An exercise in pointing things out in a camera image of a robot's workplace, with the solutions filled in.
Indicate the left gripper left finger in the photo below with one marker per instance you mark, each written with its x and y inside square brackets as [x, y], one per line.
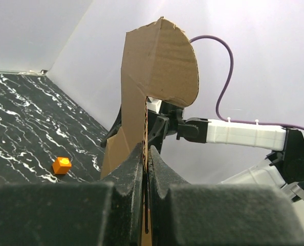
[106, 212]

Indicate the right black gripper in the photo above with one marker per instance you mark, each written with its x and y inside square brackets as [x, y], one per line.
[168, 122]

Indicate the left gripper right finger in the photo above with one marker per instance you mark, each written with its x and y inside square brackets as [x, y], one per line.
[201, 214]

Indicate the cardboard box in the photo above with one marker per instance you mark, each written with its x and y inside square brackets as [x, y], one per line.
[158, 61]

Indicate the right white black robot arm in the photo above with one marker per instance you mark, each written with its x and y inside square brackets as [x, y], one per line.
[283, 167]

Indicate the small orange cube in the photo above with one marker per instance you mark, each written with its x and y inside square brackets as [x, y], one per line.
[61, 165]

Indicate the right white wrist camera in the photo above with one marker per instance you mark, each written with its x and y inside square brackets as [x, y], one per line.
[154, 104]

